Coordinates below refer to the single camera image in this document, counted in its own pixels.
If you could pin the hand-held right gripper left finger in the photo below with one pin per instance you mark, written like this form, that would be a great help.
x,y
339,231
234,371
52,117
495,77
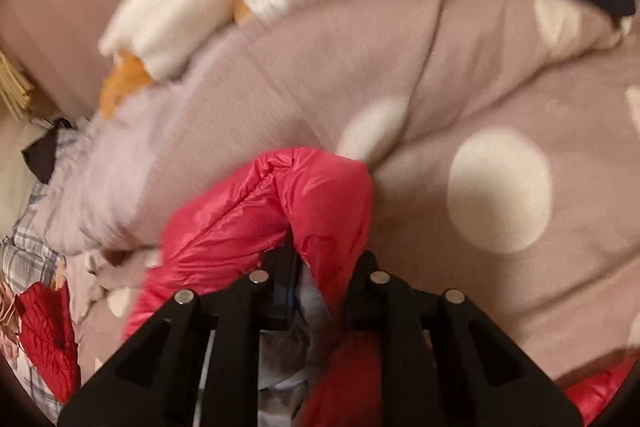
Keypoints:
x,y
280,267

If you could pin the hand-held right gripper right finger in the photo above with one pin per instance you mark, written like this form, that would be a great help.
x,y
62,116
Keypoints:
x,y
367,272

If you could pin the red puffer jacket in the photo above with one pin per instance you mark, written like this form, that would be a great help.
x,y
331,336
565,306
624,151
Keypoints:
x,y
225,227

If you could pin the lavender knit sweater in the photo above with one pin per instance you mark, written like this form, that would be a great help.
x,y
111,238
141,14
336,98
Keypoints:
x,y
125,167

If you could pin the pink polka-dot blanket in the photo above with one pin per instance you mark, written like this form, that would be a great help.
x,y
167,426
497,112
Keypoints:
x,y
450,82

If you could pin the orange cloth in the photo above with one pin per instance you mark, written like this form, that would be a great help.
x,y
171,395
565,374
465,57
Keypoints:
x,y
125,87

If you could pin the dark red quilted cloth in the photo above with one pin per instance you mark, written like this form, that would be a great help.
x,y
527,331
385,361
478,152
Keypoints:
x,y
47,337

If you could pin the plaid bed sheet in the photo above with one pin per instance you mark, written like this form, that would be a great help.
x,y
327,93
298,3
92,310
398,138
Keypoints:
x,y
30,252

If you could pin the black cloth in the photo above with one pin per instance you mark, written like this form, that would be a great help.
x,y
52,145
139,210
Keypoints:
x,y
47,152

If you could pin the bamboo mat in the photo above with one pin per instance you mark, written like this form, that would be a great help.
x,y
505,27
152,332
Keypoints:
x,y
12,87

